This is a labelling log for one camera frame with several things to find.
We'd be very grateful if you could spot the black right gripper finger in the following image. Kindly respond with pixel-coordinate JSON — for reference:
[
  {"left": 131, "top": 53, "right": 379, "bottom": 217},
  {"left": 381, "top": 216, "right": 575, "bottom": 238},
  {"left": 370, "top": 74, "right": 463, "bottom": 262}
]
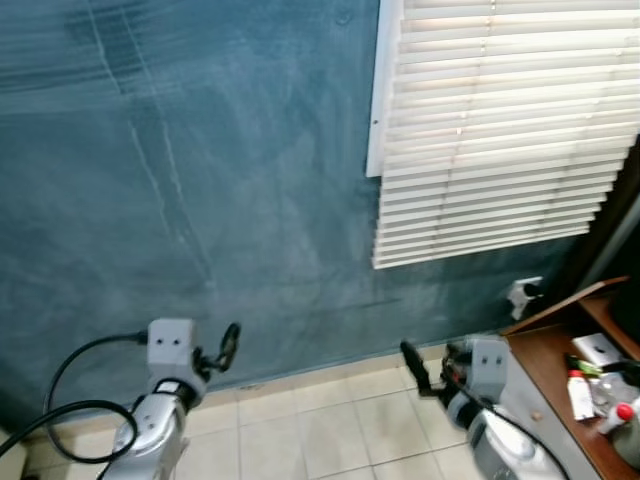
[{"left": 401, "top": 340, "right": 433, "bottom": 396}]

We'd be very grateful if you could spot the brown wooden nightstand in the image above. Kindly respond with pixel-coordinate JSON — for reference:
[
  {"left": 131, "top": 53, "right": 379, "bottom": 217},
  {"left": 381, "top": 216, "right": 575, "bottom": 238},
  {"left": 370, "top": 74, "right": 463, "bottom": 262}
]
[{"left": 500, "top": 277, "right": 640, "bottom": 480}]

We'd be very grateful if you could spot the white bottle with red cap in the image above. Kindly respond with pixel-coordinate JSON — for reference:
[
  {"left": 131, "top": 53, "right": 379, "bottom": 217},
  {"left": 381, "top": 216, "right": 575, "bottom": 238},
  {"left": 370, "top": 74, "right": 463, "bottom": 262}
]
[{"left": 567, "top": 368, "right": 598, "bottom": 422}]

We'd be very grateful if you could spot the green marker pen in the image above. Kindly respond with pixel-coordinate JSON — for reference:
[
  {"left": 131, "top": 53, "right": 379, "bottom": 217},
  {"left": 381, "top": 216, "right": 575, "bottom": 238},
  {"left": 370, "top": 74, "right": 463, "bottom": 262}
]
[{"left": 565, "top": 355, "right": 611, "bottom": 379}]

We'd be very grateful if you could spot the flat white box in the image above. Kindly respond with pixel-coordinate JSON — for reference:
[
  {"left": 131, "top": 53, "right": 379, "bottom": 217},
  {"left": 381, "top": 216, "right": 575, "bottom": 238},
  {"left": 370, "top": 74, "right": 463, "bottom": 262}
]
[{"left": 572, "top": 333, "right": 627, "bottom": 367}]

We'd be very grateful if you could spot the small black gadget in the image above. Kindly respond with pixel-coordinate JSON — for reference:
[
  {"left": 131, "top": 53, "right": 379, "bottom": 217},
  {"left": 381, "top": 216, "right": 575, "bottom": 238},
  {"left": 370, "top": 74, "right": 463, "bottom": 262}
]
[{"left": 600, "top": 360, "right": 640, "bottom": 387}]

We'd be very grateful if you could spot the small white bottle red knob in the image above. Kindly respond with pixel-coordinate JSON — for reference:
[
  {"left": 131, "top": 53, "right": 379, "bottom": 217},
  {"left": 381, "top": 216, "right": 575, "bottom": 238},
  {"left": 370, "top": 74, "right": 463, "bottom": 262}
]
[{"left": 600, "top": 400, "right": 638, "bottom": 433}]

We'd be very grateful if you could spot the grey green round jar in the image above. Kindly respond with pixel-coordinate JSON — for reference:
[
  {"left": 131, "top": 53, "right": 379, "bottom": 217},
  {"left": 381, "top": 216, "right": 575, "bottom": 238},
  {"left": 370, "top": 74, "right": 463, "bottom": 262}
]
[{"left": 612, "top": 420, "right": 640, "bottom": 469}]

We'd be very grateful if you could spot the dark brown curtain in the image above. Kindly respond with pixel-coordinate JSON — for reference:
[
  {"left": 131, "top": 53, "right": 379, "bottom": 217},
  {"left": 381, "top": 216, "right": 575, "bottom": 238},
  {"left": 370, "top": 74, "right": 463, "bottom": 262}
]
[{"left": 570, "top": 135, "right": 640, "bottom": 301}]

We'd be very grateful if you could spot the white slatted window blind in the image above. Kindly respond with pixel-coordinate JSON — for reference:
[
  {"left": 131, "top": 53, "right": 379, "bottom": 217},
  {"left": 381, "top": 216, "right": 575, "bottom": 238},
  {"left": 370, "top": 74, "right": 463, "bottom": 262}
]
[{"left": 372, "top": 0, "right": 640, "bottom": 270}]

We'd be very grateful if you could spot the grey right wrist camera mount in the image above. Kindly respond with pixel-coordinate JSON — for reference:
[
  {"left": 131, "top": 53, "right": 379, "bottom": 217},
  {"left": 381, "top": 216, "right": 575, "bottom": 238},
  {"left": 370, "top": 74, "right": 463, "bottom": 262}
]
[{"left": 468, "top": 336, "right": 512, "bottom": 400}]

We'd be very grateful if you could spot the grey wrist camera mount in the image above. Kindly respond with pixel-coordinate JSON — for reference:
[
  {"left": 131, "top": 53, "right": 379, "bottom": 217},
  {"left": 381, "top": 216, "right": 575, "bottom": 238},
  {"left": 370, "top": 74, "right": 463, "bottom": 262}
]
[
  {"left": 468, "top": 336, "right": 512, "bottom": 400},
  {"left": 147, "top": 319, "right": 198, "bottom": 381}
]

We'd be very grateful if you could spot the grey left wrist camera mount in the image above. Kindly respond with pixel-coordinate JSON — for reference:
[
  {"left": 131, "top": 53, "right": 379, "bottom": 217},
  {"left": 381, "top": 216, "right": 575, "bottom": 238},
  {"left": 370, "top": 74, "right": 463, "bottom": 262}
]
[{"left": 147, "top": 319, "right": 198, "bottom": 381}]

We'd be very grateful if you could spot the white wall outlet with plug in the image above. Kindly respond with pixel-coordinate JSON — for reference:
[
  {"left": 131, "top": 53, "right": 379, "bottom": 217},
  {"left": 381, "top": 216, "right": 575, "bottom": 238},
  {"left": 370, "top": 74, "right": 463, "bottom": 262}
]
[{"left": 507, "top": 277, "right": 546, "bottom": 321}]

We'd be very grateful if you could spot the grey metal rail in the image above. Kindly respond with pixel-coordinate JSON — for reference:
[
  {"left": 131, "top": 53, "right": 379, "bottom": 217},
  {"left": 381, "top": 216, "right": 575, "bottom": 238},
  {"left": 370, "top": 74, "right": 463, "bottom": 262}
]
[{"left": 595, "top": 198, "right": 640, "bottom": 293}]

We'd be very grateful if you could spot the white window frame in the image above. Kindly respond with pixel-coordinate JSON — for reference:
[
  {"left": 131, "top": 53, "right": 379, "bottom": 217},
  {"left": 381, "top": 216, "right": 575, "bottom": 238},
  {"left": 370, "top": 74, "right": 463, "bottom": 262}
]
[{"left": 365, "top": 0, "right": 404, "bottom": 179}]

